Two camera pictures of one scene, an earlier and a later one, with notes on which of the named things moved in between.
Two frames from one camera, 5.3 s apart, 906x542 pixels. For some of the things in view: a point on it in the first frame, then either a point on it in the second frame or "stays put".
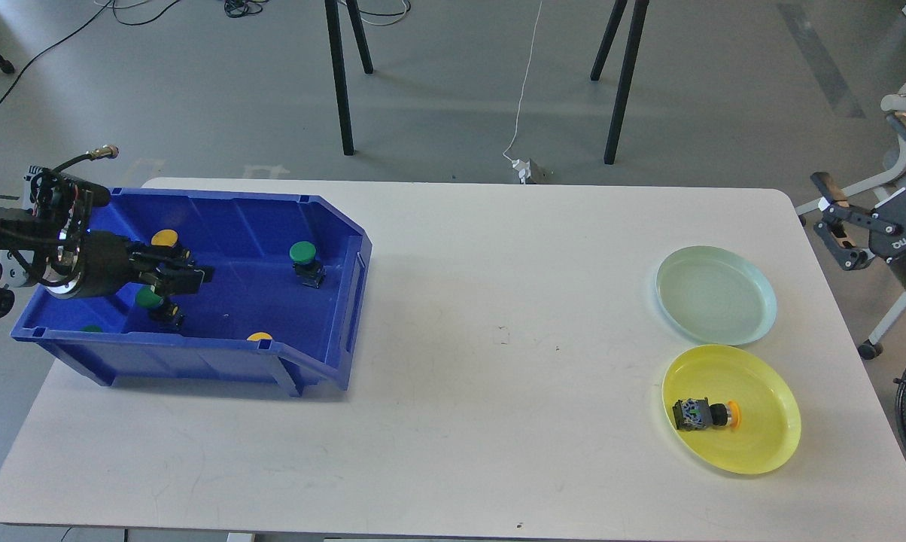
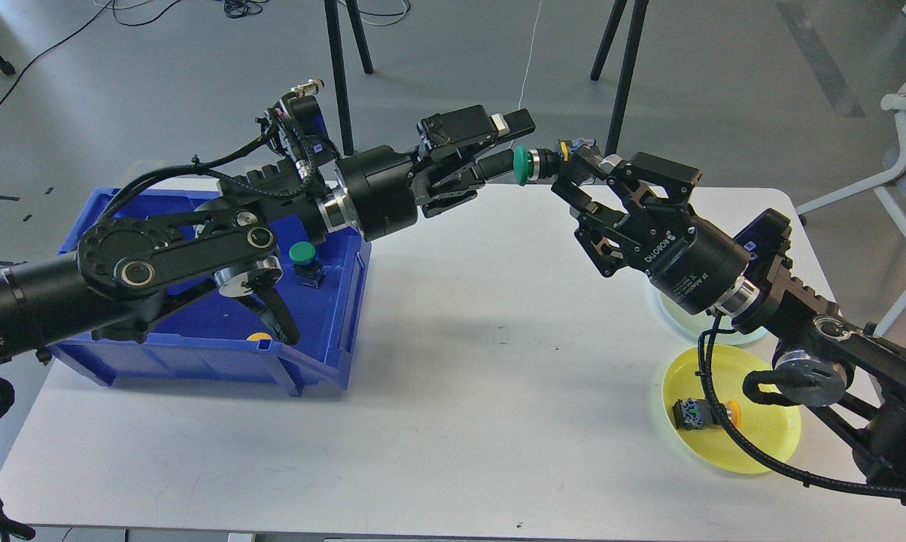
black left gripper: (107, 263) -> (385, 185)
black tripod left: (332, 8) stays put
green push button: (163, 312) -> (535, 163)
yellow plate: (770, 425) stays put
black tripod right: (628, 69) stays put
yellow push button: (692, 414) stays put
